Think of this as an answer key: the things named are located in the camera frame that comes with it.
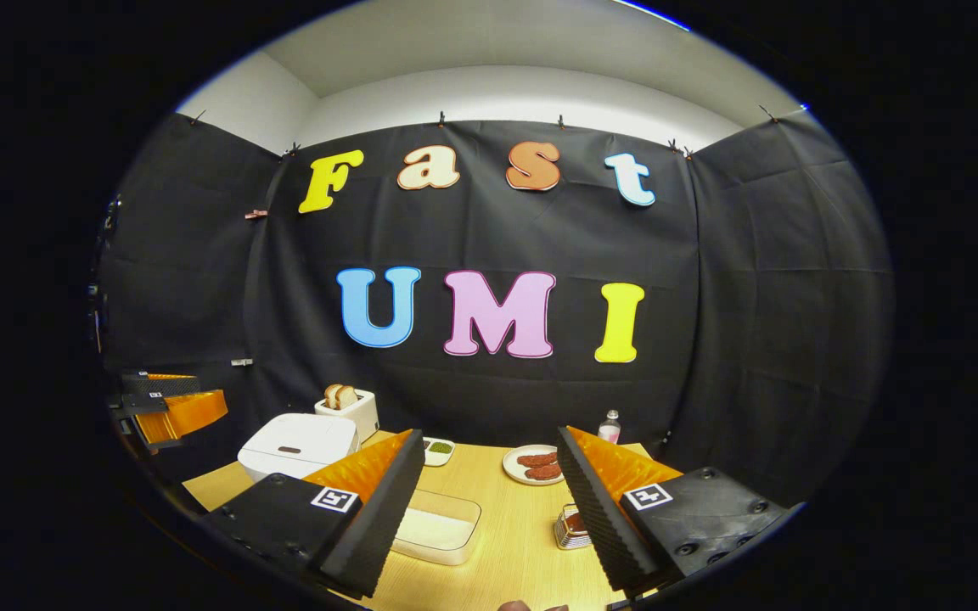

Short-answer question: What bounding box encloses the white toaster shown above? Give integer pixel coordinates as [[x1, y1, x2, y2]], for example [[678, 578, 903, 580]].
[[315, 389, 380, 444]]

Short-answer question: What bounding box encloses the white rice cooker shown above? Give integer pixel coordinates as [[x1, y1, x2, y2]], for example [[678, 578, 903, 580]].
[[238, 413, 361, 483]]

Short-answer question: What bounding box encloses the black backdrop cloth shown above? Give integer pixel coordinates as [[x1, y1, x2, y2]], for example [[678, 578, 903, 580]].
[[98, 110, 896, 510]]

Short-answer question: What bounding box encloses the white rice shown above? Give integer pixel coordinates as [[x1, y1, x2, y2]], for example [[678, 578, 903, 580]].
[[393, 509, 477, 565]]

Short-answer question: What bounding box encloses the white round plate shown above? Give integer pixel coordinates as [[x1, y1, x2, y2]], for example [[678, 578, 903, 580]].
[[503, 445, 566, 486]]

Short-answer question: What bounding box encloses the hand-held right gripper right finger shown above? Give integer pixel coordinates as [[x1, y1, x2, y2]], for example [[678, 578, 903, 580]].
[[557, 426, 804, 595]]

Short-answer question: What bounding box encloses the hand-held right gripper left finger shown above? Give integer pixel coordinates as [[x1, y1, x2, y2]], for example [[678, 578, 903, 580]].
[[200, 429, 427, 599]]

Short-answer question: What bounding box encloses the clear plastic container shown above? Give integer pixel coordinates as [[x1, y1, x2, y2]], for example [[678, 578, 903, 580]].
[[390, 490, 483, 567]]

